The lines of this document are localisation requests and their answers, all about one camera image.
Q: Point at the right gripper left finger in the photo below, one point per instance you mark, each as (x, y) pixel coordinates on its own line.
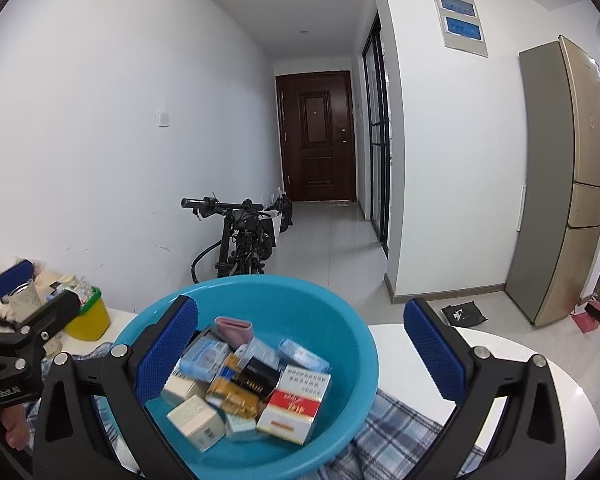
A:
(70, 439)

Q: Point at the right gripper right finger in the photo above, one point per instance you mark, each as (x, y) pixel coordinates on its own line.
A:
(528, 440)

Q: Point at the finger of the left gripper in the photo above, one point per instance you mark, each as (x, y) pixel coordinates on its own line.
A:
(51, 318)
(10, 272)

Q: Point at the blue tissue packet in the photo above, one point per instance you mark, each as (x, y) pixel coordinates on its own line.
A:
(203, 359)

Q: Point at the gold blue cigarette pack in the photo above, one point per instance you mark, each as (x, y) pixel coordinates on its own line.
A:
(227, 377)
(233, 400)

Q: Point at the black small box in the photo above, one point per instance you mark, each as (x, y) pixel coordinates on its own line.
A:
(257, 378)

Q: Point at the red white cigarette box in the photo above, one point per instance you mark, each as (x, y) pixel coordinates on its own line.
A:
(292, 408)

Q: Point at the grey blue card box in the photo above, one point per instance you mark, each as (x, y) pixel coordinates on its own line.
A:
(259, 350)

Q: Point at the person's left hand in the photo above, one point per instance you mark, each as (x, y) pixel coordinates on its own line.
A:
(17, 431)

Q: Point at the white speckled tumbler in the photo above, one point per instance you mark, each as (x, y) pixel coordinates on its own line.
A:
(24, 301)

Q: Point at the yellow green bucket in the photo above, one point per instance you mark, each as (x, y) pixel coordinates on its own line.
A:
(92, 321)

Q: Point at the pale green box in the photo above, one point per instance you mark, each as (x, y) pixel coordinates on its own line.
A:
(179, 388)

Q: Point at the cream square box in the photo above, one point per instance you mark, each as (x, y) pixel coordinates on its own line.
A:
(198, 422)

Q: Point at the pink box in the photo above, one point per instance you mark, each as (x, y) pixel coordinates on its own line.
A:
(234, 331)

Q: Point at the light teal box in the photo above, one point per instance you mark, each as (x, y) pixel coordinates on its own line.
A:
(240, 429)

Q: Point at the blue plaid cloth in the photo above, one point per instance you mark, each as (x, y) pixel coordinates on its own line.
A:
(392, 440)

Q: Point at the black bag on floor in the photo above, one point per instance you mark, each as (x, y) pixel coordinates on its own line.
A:
(466, 315)

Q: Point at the black bicycle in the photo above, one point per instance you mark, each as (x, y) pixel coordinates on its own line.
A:
(248, 234)

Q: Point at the blue plastic basin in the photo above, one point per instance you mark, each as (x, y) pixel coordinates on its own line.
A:
(319, 320)

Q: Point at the beige grey refrigerator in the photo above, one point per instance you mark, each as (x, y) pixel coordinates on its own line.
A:
(560, 222)

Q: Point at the dark brown door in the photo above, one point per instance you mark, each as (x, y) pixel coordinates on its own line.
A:
(317, 136)

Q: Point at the black framed glass door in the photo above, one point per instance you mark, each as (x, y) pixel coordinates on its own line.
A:
(378, 132)

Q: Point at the white wall switch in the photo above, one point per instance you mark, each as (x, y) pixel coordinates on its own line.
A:
(163, 119)

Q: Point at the grey blue wall panel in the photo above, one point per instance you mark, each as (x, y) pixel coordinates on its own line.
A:
(461, 27)

